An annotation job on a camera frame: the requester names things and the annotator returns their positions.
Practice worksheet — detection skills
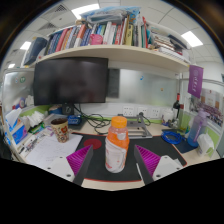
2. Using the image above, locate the black desk mat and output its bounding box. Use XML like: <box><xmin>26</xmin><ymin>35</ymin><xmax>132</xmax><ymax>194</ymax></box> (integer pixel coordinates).
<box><xmin>73</xmin><ymin>133</ymin><xmax>188</xmax><ymax>183</ymax></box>

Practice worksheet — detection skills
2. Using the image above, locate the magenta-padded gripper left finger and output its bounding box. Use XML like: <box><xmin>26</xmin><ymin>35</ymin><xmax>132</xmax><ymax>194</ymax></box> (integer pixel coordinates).
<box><xmin>45</xmin><ymin>144</ymin><xmax>95</xmax><ymax>187</ymax></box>

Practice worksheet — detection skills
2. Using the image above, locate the dark wine bottle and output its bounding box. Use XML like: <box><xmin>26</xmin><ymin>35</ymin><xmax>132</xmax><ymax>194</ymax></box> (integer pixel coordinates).
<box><xmin>172</xmin><ymin>93</ymin><xmax>181</xmax><ymax>120</ymax></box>

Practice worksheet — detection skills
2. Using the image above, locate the white wall socket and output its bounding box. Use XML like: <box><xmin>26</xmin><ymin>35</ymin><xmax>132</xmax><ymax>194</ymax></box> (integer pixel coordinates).
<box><xmin>150</xmin><ymin>107</ymin><xmax>162</xmax><ymax>118</ymax></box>
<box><xmin>122</xmin><ymin>105</ymin><xmax>135</xmax><ymax>118</ymax></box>
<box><xmin>137</xmin><ymin>106</ymin><xmax>149</xmax><ymax>118</ymax></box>

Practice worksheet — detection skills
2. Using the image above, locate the silver laptop stand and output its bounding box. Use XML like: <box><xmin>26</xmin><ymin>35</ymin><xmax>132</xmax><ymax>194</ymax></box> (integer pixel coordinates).
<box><xmin>126</xmin><ymin>114</ymin><xmax>154</xmax><ymax>140</ymax></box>

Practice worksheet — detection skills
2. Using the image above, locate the blue round container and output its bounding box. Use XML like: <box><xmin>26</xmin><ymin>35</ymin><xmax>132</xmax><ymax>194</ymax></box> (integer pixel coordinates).
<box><xmin>49</xmin><ymin>104</ymin><xmax>64</xmax><ymax>115</ymax></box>

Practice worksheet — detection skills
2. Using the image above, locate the white tissue packet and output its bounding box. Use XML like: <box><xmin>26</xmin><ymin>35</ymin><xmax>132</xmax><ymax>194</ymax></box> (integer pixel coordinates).
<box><xmin>196</xmin><ymin>133</ymin><xmax>215</xmax><ymax>158</ymax></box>

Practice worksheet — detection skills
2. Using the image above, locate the white handwritten paper sheet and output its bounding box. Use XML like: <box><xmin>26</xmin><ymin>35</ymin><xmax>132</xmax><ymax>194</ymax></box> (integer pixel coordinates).
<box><xmin>24</xmin><ymin>132</ymin><xmax>84</xmax><ymax>169</ymax></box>

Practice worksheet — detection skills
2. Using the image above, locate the small blue box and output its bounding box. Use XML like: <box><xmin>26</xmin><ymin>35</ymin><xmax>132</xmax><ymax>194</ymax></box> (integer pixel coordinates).
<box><xmin>67</xmin><ymin>114</ymin><xmax>83</xmax><ymax>126</ymax></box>

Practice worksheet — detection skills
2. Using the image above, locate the black computer monitor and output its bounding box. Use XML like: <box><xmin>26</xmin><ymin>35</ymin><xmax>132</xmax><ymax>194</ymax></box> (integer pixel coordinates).
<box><xmin>32</xmin><ymin>57</ymin><xmax>110</xmax><ymax>116</ymax></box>

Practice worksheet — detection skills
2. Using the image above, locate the wall shelf with books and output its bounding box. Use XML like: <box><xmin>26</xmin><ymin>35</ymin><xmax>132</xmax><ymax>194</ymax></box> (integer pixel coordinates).
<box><xmin>20</xmin><ymin>6</ymin><xmax>193</xmax><ymax>74</ymax></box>

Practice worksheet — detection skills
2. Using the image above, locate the purple hanging banner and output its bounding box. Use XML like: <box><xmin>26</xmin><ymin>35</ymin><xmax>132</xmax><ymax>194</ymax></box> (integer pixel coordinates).
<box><xmin>187</xmin><ymin>64</ymin><xmax>204</xmax><ymax>99</ymax></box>

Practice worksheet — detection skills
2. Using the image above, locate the purple translucent water bottle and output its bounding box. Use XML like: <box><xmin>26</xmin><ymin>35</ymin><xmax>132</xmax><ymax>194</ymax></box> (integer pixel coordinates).
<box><xmin>186</xmin><ymin>108</ymin><xmax>211</xmax><ymax>148</ymax></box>

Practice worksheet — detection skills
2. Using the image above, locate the patterned ceramic mug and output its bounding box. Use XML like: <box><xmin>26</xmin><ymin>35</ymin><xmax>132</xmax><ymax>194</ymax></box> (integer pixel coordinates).
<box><xmin>50</xmin><ymin>117</ymin><xmax>70</xmax><ymax>144</ymax></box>

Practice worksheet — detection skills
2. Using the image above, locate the blue tissue box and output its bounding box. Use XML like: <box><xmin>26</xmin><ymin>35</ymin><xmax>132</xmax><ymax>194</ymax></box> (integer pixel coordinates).
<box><xmin>4</xmin><ymin>107</ymin><xmax>29</xmax><ymax>144</ymax></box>

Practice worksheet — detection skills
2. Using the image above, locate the coiled blue cable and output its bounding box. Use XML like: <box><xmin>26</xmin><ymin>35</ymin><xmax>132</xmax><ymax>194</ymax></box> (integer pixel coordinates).
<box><xmin>161</xmin><ymin>130</ymin><xmax>184</xmax><ymax>145</ymax></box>

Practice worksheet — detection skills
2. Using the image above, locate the orange drink bottle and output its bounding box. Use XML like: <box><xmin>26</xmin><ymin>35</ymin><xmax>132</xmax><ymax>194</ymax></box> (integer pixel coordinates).
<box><xmin>104</xmin><ymin>115</ymin><xmax>131</xmax><ymax>174</ymax></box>

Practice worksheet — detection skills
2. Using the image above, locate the white tissue pile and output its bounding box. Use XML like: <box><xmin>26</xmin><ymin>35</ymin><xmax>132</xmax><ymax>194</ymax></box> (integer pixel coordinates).
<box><xmin>26</xmin><ymin>111</ymin><xmax>46</xmax><ymax>128</ymax></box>

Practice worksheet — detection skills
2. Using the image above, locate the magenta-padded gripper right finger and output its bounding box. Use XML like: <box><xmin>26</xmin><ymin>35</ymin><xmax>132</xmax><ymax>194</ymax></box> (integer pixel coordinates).
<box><xmin>133</xmin><ymin>144</ymin><xmax>184</xmax><ymax>185</ymax></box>

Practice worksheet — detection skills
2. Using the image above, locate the group photo poster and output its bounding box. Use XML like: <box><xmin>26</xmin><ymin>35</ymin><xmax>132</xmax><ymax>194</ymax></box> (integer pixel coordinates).
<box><xmin>196</xmin><ymin>88</ymin><xmax>224</xmax><ymax>128</ymax></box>

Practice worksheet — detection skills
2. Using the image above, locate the white plastic container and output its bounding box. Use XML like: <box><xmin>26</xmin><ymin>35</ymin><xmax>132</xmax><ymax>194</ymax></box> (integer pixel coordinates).
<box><xmin>163</xmin><ymin>109</ymin><xmax>174</xmax><ymax>126</ymax></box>

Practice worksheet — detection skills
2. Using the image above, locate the flat round red coaster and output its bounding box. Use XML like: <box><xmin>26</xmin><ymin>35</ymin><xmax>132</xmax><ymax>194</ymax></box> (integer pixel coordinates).
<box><xmin>83</xmin><ymin>137</ymin><xmax>103</xmax><ymax>151</ymax></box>

